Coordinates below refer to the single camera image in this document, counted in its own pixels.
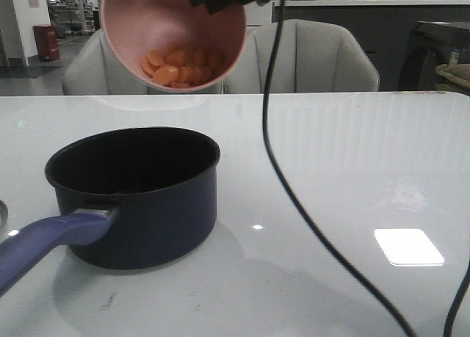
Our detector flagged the pink bowl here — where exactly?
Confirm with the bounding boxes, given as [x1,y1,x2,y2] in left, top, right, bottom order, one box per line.
[101,0,246,93]

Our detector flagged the glass lid blue knob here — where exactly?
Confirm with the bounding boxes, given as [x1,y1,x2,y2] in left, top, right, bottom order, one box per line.
[0,200,8,238]

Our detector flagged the white cabinet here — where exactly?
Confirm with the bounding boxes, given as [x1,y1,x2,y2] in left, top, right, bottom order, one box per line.
[244,1,273,32]

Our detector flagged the right grey chair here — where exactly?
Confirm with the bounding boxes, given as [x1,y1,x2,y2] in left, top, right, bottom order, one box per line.
[223,19,380,94]

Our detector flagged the grey chair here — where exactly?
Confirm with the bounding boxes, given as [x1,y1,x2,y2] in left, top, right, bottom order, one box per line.
[223,19,380,94]
[61,28,224,96]

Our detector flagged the left grey chair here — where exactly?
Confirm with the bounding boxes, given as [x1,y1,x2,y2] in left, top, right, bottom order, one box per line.
[61,28,224,96]

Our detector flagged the dark grey counter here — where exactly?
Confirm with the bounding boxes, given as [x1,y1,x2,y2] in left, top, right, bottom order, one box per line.
[284,0,469,91]

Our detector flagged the red trash bin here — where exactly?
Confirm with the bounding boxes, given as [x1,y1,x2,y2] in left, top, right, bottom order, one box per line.
[33,24,59,62]

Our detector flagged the dark appliance at right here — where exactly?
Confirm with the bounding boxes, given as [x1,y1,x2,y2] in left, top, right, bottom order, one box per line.
[398,21,469,91]

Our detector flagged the beige cushion at right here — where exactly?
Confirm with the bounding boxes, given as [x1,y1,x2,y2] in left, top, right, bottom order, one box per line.
[435,63,470,96]

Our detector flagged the dark blue saucepan purple handle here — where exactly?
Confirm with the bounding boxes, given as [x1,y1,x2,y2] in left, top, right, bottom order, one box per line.
[1,127,220,292]

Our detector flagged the black cable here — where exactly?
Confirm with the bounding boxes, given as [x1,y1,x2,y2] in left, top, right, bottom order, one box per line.
[261,0,470,337]

